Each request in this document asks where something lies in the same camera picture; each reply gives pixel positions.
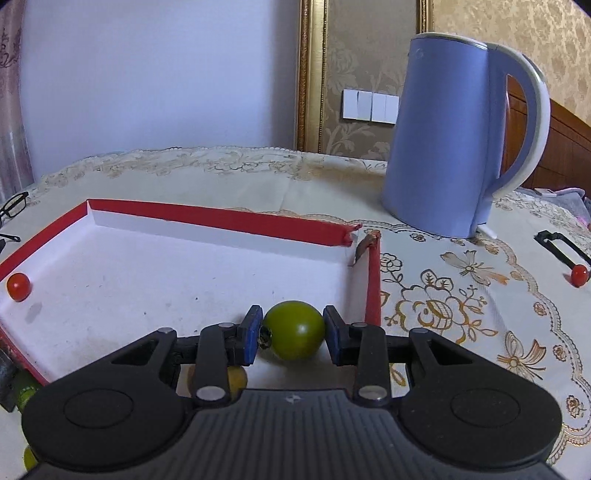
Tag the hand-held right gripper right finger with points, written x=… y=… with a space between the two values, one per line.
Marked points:
x=333 y=336

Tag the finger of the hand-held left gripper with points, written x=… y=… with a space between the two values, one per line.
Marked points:
x=6 y=378

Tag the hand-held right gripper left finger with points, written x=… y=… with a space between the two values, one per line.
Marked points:
x=248 y=336

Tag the red cardboard box tray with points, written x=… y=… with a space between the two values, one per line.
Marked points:
x=175 y=277

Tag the red cherry tomato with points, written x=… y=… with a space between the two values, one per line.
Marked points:
x=579 y=275
x=18 y=286

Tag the black eyeglasses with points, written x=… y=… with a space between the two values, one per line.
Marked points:
x=13 y=204

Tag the blue electric kettle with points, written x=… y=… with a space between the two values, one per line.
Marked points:
x=443 y=138

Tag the grey cloth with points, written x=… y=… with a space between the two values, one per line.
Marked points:
x=575 y=203

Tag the patterned curtain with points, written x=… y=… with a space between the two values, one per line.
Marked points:
x=10 y=92

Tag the brown wooden headboard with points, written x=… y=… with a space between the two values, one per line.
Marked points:
x=563 y=143

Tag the white wall switch panel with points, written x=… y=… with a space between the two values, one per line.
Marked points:
x=371 y=106

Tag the black rectangular frame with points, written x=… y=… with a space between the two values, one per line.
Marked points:
x=561 y=247

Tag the gold wall frame moulding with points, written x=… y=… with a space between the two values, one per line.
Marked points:
x=310 y=74

